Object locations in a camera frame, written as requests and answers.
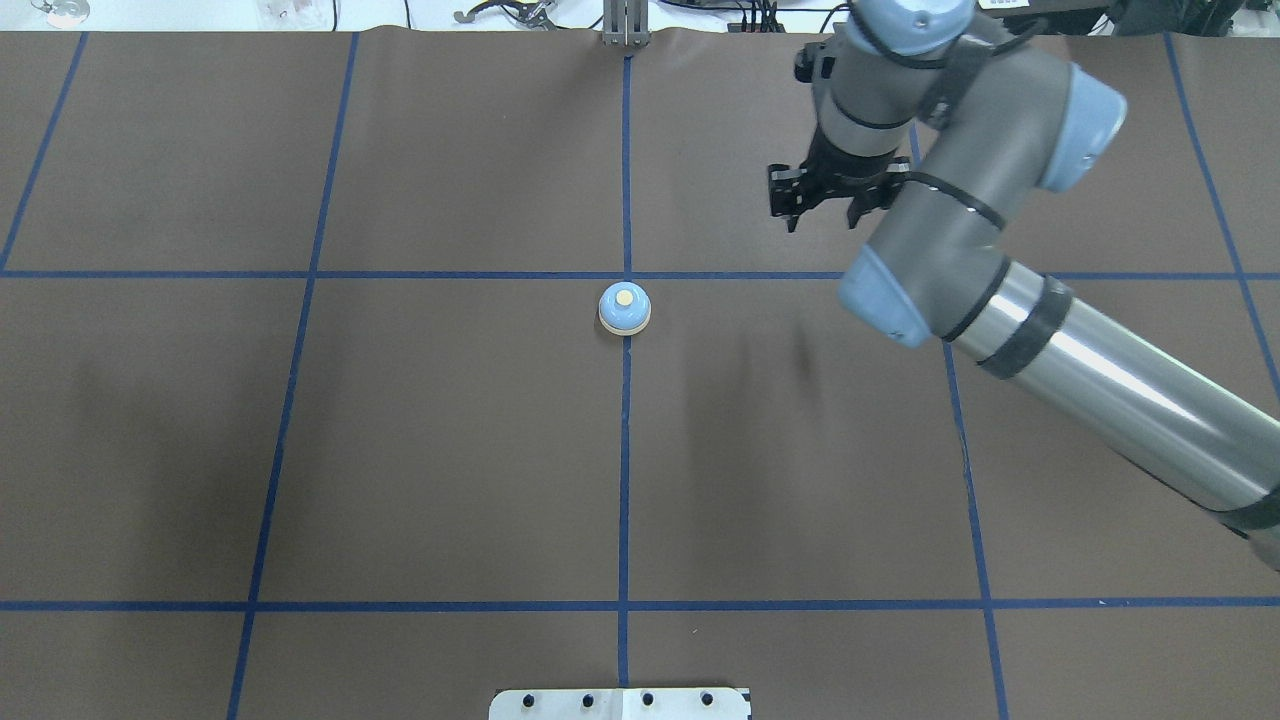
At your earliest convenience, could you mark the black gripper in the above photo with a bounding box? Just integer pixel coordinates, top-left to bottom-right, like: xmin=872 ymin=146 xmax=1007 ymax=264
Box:
xmin=767 ymin=127 xmax=910 ymax=233

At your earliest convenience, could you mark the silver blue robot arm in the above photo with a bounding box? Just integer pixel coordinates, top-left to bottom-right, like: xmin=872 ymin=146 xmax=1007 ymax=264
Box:
xmin=767 ymin=1 xmax=1279 ymax=569

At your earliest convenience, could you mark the brown table mat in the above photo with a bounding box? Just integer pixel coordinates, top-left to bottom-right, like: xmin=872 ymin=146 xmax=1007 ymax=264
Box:
xmin=3 ymin=27 xmax=1277 ymax=719

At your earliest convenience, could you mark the clear tape roll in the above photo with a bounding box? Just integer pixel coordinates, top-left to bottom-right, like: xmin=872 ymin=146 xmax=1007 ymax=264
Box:
xmin=29 ymin=0 xmax=91 ymax=29

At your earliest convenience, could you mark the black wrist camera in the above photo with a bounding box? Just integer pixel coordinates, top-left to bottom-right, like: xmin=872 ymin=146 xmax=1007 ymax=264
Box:
xmin=792 ymin=38 xmax=836 ymax=85

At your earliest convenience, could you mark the aluminium frame post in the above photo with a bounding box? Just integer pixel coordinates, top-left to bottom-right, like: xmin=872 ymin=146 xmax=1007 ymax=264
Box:
xmin=599 ymin=0 xmax=652 ymax=49

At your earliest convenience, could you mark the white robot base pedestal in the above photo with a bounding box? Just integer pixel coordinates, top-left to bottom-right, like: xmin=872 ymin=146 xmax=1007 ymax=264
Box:
xmin=488 ymin=687 xmax=753 ymax=719

